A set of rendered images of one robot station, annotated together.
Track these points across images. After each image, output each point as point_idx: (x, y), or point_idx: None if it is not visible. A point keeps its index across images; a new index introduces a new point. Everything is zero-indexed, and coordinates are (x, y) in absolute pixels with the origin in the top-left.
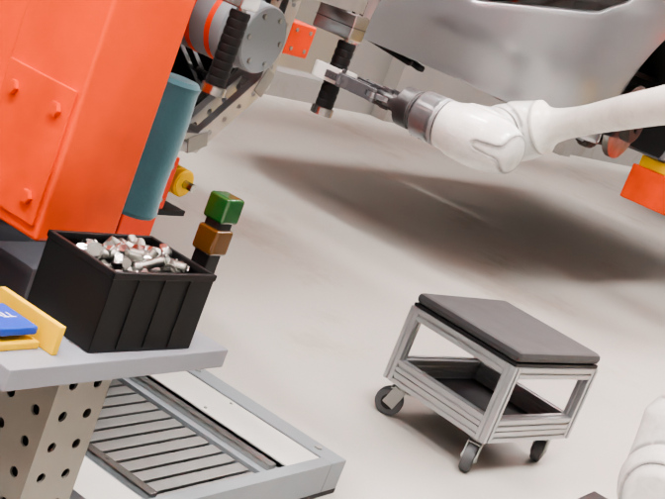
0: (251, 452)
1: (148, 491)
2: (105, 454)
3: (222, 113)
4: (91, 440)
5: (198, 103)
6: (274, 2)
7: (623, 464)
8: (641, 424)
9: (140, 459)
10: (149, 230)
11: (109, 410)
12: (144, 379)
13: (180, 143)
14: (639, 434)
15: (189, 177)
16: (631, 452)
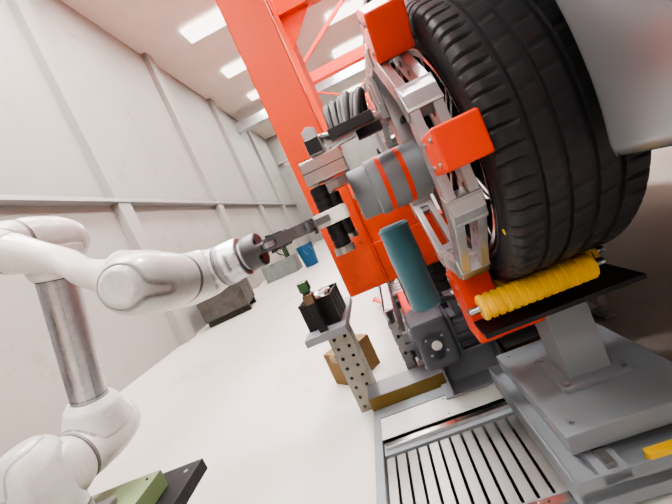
0: None
1: (387, 443)
2: (423, 433)
3: (452, 246)
4: (453, 441)
5: (497, 234)
6: (435, 120)
7: (136, 408)
8: (123, 399)
9: (429, 461)
10: (478, 337)
11: (497, 463)
12: (548, 499)
13: (393, 265)
14: (125, 401)
15: (478, 303)
16: (130, 407)
